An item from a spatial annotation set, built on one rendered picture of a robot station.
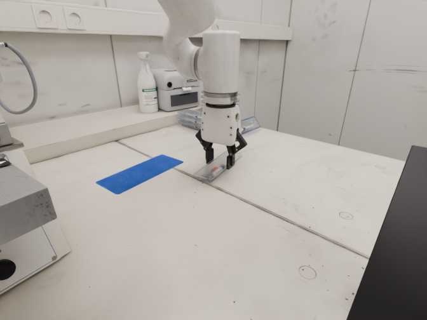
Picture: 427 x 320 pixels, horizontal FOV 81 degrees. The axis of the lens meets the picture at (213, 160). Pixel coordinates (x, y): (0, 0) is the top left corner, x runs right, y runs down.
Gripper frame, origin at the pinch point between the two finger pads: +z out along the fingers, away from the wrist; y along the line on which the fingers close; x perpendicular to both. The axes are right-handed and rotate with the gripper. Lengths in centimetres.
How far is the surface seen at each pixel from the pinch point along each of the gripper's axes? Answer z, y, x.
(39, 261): 1.5, 7.1, 44.1
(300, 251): 3.3, -26.6, 19.9
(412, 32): -36, -50, -171
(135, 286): 3.3, -7.5, 38.9
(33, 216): -17, -11, 49
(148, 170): 3.2, 17.1, 10.3
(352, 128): 34, -29, -175
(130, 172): 3.2, 20.5, 13.7
